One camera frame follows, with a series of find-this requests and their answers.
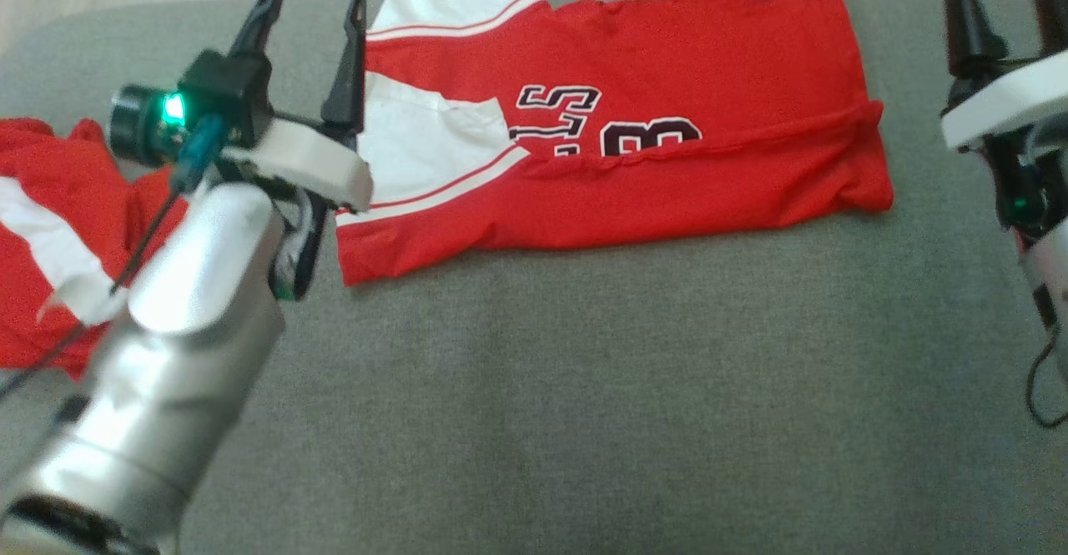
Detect right cable with blue plug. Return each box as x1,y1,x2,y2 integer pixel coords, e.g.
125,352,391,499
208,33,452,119
1025,321,1068,430

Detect red white sports jersey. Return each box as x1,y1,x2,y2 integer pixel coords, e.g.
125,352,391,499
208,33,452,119
334,0,895,287

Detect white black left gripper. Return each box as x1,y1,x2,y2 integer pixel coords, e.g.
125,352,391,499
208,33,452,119
221,0,375,302

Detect red shorts with white stripe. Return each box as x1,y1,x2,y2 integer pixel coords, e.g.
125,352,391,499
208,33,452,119
0,118,189,377

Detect left cable with blue plug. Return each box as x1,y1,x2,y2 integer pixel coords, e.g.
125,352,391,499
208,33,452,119
0,116,228,399

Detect cable with blue plug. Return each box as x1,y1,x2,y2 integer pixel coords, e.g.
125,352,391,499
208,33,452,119
1025,321,1068,430
0,116,228,399

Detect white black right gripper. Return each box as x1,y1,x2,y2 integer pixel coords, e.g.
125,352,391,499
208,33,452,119
940,0,1068,235

